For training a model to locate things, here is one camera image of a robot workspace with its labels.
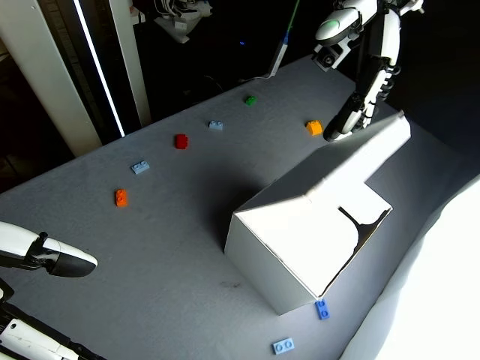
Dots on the cardboard box white outside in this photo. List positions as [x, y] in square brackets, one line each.
[292, 240]

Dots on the yellow-orange toy brick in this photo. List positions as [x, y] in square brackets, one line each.
[314, 128]

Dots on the green toy brick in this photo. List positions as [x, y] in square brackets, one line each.
[250, 100]

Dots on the pale grey-blue toy brick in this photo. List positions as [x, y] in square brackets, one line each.
[140, 167]
[216, 125]

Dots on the white plastic device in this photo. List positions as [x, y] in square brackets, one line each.
[180, 26]

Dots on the red toy brick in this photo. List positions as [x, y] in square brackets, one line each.
[181, 141]

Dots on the bright white backdrop sheet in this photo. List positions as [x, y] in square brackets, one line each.
[431, 281]

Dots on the blue flat toy brick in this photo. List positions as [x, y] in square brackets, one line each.
[322, 309]

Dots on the white light strip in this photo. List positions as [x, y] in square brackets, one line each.
[99, 67]

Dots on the orange flat toy brick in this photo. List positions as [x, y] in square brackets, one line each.
[121, 198]

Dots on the grey table cloth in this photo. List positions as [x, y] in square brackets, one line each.
[150, 240]

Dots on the light blue flat brick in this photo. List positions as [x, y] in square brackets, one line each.
[283, 346]

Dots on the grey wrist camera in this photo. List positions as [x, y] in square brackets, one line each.
[328, 59]

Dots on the narrow white frame post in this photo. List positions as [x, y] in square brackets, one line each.
[130, 48]

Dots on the wide white frame post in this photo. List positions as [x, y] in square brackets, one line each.
[37, 56]

